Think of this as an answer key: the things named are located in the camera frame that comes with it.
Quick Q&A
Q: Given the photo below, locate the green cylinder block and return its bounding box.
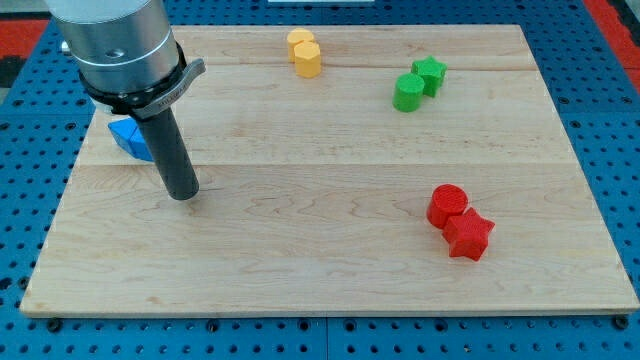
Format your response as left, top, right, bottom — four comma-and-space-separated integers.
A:
392, 73, 425, 112

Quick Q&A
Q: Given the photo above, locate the wooden board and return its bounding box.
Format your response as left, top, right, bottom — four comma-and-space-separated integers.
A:
20, 25, 639, 318

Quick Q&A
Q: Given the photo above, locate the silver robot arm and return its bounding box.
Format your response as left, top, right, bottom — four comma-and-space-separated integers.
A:
46, 0, 179, 93

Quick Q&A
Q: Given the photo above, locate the red cylinder block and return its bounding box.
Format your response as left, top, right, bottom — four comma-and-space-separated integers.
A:
425, 184, 469, 229

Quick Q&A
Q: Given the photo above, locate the red star block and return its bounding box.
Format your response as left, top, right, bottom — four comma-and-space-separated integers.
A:
443, 207, 495, 261

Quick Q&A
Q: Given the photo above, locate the black clamp ring with lever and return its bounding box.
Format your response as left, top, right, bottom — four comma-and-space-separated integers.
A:
78, 42, 207, 121

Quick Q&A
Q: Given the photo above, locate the yellow octagon block front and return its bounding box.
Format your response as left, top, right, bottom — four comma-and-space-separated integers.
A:
294, 41, 322, 78

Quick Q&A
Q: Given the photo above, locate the green star block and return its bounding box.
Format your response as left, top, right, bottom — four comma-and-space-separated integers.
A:
411, 56, 448, 98

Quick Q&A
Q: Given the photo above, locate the yellow block rear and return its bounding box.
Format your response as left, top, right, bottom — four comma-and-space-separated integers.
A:
286, 27, 316, 63

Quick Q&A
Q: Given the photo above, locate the blue triangular block left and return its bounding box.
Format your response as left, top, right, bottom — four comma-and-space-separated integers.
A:
108, 118, 136, 155

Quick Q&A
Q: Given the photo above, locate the blue block right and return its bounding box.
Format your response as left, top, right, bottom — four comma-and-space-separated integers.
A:
128, 127, 153, 162

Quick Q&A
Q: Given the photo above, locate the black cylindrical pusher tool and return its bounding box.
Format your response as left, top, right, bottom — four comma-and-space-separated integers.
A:
133, 109, 199, 201

